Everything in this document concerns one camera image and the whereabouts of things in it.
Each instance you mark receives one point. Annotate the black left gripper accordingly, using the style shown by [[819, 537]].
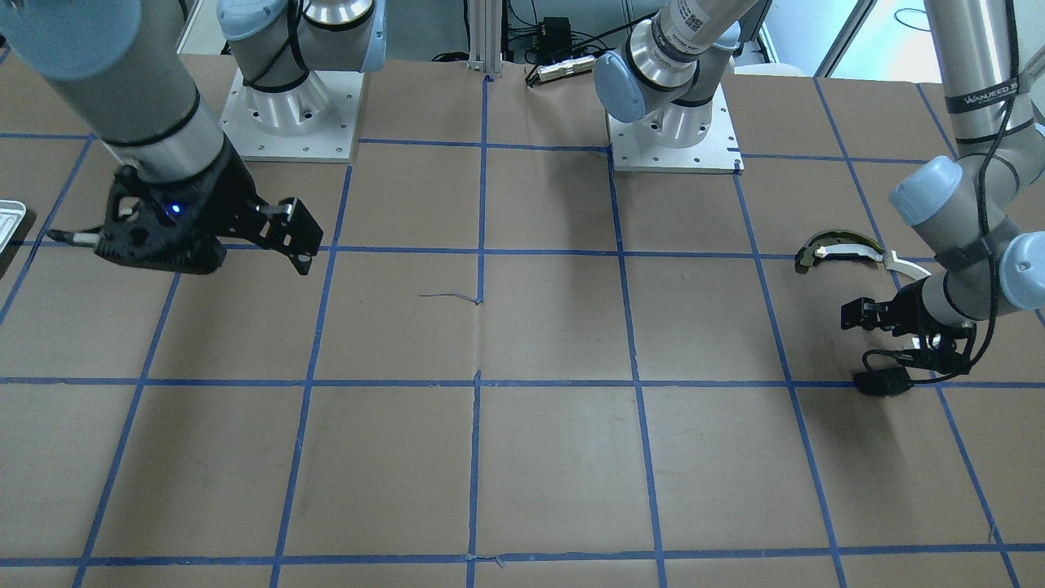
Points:
[[911, 309]]

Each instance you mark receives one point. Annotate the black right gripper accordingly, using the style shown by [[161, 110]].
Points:
[[226, 193]]

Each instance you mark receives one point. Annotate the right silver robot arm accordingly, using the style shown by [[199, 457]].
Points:
[[114, 64]]

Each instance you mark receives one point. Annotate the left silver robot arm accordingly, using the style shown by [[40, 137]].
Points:
[[956, 205]]

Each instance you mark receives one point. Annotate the black rectangular plastic part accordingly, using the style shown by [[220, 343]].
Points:
[[883, 382]]

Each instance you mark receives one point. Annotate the curved metal brake shoe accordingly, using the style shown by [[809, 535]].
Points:
[[837, 245]]

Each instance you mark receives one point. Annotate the grey power strip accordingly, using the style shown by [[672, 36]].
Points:
[[560, 70]]

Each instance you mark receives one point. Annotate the white curved plastic bracket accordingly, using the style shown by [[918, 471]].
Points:
[[892, 262]]

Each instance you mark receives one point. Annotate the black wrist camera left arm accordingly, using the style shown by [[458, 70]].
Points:
[[948, 352]]

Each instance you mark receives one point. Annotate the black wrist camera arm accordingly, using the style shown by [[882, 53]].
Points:
[[154, 226], [948, 352]]

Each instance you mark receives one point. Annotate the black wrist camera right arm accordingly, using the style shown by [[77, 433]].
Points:
[[154, 226]]

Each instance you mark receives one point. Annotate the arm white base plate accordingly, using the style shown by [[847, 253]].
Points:
[[699, 140], [316, 122]]

